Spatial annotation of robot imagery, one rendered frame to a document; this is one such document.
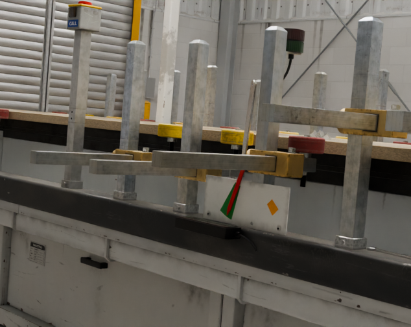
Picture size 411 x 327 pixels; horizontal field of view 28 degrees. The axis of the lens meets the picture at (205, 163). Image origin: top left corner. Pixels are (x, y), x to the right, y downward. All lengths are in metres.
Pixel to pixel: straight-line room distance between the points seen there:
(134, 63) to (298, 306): 0.79
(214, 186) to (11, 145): 1.40
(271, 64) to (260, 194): 0.28
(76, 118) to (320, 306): 0.98
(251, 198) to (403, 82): 8.59
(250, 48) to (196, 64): 10.17
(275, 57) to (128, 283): 1.06
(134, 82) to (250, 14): 10.11
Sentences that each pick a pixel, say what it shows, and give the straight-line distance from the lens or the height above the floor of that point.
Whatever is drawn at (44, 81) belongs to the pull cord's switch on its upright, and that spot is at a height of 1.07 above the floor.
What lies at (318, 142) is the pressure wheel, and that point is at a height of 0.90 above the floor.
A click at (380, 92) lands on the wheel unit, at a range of 2.92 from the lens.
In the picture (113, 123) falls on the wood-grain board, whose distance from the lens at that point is 2.47.
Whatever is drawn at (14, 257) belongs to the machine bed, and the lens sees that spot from 3.16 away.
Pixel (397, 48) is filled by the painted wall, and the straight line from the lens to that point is 10.41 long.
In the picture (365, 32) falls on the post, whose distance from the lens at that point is 1.60.
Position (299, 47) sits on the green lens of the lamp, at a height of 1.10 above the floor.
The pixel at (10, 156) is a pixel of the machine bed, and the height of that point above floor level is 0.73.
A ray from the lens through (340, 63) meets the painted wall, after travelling 10.92.
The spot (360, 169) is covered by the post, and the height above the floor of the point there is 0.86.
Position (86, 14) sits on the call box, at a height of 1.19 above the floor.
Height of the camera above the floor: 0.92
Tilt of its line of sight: 3 degrees down
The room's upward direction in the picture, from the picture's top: 5 degrees clockwise
